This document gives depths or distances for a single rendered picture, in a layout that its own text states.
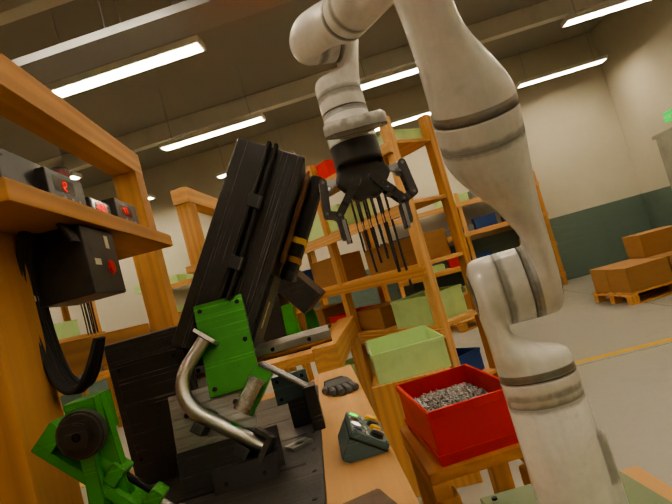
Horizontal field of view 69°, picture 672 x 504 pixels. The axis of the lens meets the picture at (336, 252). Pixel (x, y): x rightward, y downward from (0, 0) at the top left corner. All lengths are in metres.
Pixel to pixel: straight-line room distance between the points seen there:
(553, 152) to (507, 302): 10.17
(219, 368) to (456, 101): 0.81
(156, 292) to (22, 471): 1.06
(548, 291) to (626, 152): 10.65
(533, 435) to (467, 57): 0.43
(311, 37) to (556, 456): 0.63
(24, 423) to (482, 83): 0.89
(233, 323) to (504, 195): 0.74
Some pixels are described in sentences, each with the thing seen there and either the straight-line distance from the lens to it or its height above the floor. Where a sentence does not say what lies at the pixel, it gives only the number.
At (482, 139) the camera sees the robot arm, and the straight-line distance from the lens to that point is 0.53.
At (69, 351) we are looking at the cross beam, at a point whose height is 1.25.
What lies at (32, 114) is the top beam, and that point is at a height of 1.85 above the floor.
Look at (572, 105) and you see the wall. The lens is 11.10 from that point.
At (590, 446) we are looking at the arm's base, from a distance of 0.67.
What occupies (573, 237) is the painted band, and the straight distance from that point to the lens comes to 10.66.
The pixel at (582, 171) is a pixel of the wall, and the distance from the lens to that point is 10.86.
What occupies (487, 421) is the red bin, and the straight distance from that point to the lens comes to 1.16.
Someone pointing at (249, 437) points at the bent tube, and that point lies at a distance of 1.08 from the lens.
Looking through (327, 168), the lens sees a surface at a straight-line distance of 4.38.
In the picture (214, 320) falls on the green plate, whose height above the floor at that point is 1.23.
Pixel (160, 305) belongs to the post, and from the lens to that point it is 1.96.
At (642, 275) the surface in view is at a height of 0.31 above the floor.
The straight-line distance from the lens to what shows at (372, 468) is 0.97.
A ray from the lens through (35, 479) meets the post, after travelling 1.04.
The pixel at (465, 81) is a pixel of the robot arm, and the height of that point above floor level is 1.40.
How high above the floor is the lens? 1.25
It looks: 3 degrees up
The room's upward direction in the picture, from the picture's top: 15 degrees counter-clockwise
